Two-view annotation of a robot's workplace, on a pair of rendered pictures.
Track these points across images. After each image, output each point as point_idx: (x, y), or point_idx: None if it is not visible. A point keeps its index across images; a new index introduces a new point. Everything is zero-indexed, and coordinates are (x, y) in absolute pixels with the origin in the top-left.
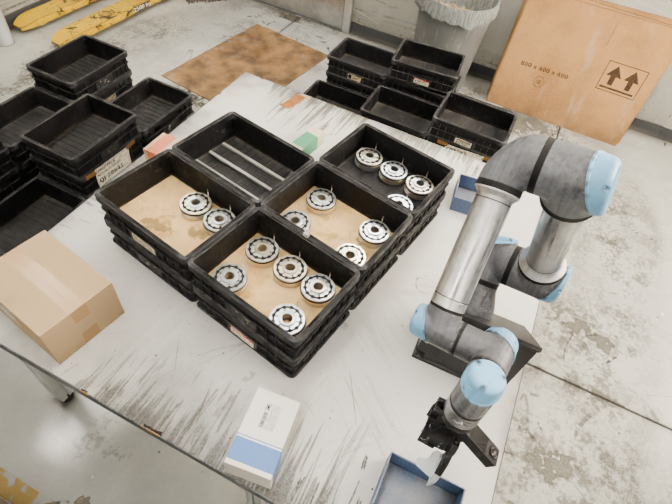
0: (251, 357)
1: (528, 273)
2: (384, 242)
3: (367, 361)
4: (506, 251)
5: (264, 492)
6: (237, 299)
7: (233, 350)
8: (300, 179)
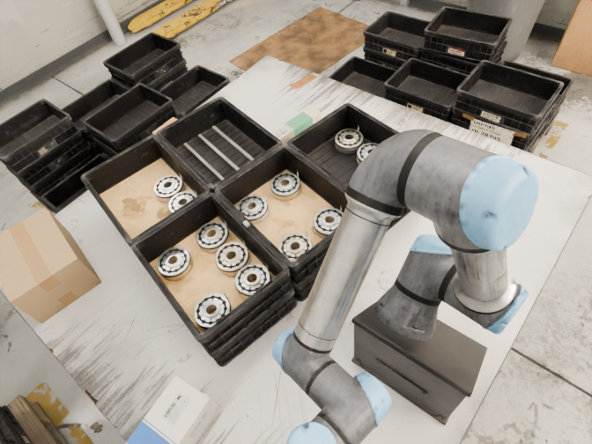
0: (192, 338)
1: (460, 296)
2: (326, 236)
3: None
4: (444, 263)
5: None
6: (160, 287)
7: (178, 329)
8: (262, 164)
